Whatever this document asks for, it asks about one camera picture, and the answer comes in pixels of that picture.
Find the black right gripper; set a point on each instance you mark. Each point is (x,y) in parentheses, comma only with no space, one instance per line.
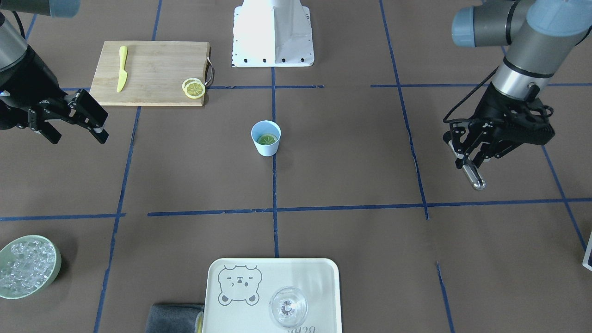
(28,82)

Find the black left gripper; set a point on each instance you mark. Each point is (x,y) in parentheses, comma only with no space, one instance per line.
(491,109)

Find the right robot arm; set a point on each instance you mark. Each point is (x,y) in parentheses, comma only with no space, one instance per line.
(30,93)

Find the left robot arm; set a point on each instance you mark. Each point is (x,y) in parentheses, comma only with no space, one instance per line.
(539,35)

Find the lemon slices on board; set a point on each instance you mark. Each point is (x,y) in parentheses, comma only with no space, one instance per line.
(193,88)

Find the light blue plastic cup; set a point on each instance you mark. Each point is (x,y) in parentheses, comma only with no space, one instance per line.
(262,127)

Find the bamboo cutting board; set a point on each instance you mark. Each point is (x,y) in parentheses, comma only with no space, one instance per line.
(156,70)

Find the yellow plastic knife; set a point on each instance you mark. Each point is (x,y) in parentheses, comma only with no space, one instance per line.
(122,73)

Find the green bowl of ice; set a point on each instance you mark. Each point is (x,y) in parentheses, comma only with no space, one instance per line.
(28,265)

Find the dark grey folded cloth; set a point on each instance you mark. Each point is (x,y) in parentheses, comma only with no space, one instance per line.
(175,318)

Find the cream bear serving tray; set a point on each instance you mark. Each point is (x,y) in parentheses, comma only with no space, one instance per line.
(239,290)

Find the clear wine glass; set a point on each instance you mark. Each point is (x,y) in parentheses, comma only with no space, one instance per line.
(288,307)

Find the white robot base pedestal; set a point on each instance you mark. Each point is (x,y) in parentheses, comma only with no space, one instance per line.
(272,34)

